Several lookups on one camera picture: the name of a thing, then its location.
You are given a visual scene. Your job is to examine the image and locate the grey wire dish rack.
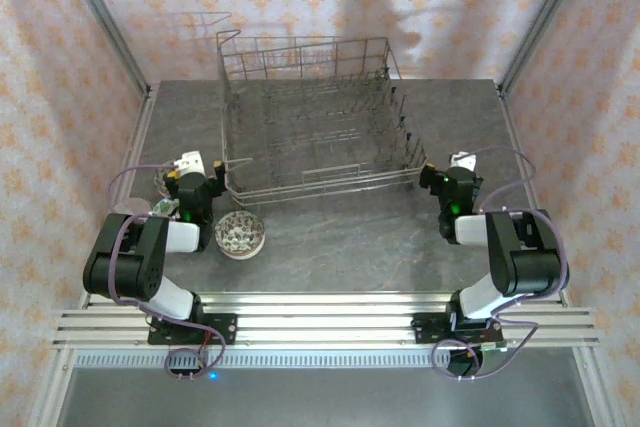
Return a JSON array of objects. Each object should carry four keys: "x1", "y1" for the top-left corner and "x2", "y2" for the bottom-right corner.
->
[{"x1": 215, "y1": 29, "x2": 429, "y2": 208}]

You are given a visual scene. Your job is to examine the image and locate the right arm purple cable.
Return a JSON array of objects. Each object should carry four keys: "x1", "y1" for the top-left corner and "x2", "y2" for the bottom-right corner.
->
[{"x1": 431, "y1": 145, "x2": 571, "y2": 382}]

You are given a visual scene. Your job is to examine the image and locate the aluminium frame leg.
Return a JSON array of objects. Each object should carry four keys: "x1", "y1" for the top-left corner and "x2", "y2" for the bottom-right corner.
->
[
  {"x1": 24, "y1": 349, "x2": 76, "y2": 427},
  {"x1": 573, "y1": 346, "x2": 617, "y2": 427}
]

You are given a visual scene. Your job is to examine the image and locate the green leaf pattern bowl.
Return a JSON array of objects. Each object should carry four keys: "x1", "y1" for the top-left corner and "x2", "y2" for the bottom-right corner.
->
[{"x1": 152, "y1": 199, "x2": 180, "y2": 221}]

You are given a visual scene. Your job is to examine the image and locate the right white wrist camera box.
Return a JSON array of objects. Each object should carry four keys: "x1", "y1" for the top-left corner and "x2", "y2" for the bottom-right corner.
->
[{"x1": 448, "y1": 150, "x2": 477, "y2": 173}]

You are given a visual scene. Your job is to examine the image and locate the aluminium table side rail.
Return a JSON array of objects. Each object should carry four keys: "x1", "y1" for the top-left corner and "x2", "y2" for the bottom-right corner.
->
[
  {"x1": 79, "y1": 84, "x2": 160, "y2": 309},
  {"x1": 497, "y1": 81, "x2": 572, "y2": 309}
]

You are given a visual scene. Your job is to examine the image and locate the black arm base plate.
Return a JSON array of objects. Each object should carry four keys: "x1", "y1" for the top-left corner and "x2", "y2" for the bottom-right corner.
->
[
  {"x1": 410, "y1": 311, "x2": 504, "y2": 347},
  {"x1": 147, "y1": 313, "x2": 238, "y2": 347}
]

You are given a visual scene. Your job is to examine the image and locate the aluminium frame post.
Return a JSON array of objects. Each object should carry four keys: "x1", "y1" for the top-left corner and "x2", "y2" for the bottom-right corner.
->
[
  {"x1": 52, "y1": 0, "x2": 154, "y2": 96},
  {"x1": 497, "y1": 0, "x2": 596, "y2": 96}
]

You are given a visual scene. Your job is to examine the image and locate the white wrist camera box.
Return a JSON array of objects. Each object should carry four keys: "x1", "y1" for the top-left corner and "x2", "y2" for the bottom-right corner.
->
[
  {"x1": 448, "y1": 150, "x2": 477, "y2": 173},
  {"x1": 174, "y1": 150, "x2": 205, "y2": 176}
]

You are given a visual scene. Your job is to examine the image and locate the grey metal lower panel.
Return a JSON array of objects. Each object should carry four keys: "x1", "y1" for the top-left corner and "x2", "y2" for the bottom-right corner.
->
[{"x1": 54, "y1": 366, "x2": 596, "y2": 427}]

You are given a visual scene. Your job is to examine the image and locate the aluminium rail base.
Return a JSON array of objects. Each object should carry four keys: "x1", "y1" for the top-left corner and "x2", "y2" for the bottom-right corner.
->
[{"x1": 52, "y1": 291, "x2": 601, "y2": 351}]

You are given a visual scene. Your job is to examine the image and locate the black connector block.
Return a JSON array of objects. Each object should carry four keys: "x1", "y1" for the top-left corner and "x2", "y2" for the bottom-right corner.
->
[{"x1": 167, "y1": 367, "x2": 209, "y2": 381}]

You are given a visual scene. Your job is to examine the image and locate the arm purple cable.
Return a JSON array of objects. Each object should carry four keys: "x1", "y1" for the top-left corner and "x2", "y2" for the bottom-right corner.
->
[
  {"x1": 431, "y1": 145, "x2": 571, "y2": 382},
  {"x1": 107, "y1": 162, "x2": 227, "y2": 383}
]

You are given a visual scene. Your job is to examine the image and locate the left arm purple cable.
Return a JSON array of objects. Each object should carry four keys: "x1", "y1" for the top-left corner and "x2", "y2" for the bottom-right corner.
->
[{"x1": 107, "y1": 162, "x2": 227, "y2": 383}]

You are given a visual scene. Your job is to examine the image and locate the slotted grey cable duct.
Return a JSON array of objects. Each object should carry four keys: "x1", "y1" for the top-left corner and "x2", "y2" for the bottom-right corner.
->
[{"x1": 74, "y1": 352, "x2": 451, "y2": 369}]

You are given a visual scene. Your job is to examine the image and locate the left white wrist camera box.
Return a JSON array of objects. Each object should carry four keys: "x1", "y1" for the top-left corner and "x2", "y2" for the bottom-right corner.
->
[{"x1": 174, "y1": 150, "x2": 205, "y2": 176}]

